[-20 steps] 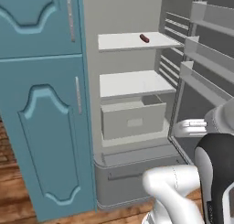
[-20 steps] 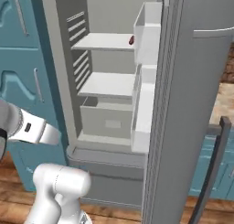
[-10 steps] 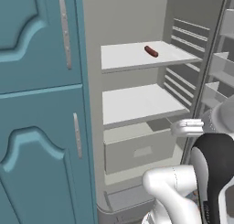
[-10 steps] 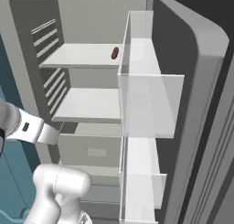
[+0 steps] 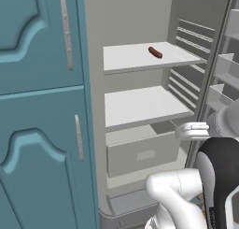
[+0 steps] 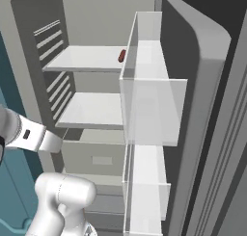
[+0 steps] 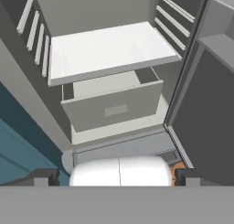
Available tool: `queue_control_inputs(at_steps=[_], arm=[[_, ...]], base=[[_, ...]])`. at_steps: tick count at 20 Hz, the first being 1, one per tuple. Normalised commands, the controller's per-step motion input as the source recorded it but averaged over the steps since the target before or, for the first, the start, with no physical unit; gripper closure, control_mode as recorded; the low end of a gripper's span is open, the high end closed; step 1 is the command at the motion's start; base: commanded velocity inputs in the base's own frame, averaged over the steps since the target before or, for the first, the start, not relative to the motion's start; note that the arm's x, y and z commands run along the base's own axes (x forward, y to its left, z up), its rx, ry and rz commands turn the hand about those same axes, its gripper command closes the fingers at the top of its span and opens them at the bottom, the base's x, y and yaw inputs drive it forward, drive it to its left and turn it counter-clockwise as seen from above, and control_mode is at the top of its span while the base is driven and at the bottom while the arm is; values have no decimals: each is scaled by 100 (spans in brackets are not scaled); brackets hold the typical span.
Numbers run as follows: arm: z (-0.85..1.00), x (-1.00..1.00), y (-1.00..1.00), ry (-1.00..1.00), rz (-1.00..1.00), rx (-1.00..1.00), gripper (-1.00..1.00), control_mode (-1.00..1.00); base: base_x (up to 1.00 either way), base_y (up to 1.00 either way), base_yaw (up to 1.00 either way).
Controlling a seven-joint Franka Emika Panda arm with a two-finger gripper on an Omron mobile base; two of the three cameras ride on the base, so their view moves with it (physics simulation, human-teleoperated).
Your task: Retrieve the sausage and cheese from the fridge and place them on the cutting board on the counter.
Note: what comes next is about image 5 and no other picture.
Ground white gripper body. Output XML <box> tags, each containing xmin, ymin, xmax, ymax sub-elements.
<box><xmin>175</xmin><ymin>122</ymin><xmax>211</xmax><ymax>142</ymax></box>

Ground white fridge shelf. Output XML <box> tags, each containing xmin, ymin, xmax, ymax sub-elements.
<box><xmin>103</xmin><ymin>41</ymin><xmax>208</xmax><ymax>76</ymax></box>
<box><xmin>104</xmin><ymin>84</ymin><xmax>196</xmax><ymax>133</ymax></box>

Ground open fridge door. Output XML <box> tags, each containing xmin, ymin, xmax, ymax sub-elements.
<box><xmin>185</xmin><ymin>0</ymin><xmax>239</xmax><ymax>170</ymax></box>

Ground brown sausage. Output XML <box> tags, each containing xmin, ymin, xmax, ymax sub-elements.
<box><xmin>148</xmin><ymin>46</ymin><xmax>163</xmax><ymax>60</ymax></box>

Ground teal cupboard door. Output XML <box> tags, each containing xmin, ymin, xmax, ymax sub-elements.
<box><xmin>0</xmin><ymin>85</ymin><xmax>97</xmax><ymax>229</ymax></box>
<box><xmin>0</xmin><ymin>0</ymin><xmax>85</xmax><ymax>96</ymax></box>

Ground white fridge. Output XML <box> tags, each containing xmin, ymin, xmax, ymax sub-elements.
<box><xmin>83</xmin><ymin>0</ymin><xmax>239</xmax><ymax>229</ymax></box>

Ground white fridge drawer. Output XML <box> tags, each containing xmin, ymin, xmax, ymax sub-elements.
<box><xmin>105</xmin><ymin>123</ymin><xmax>181</xmax><ymax>179</ymax></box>

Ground silver cupboard handle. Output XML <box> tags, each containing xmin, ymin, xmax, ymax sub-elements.
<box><xmin>59</xmin><ymin>0</ymin><xmax>75</xmax><ymax>72</ymax></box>
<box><xmin>74</xmin><ymin>114</ymin><xmax>85</xmax><ymax>163</ymax></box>

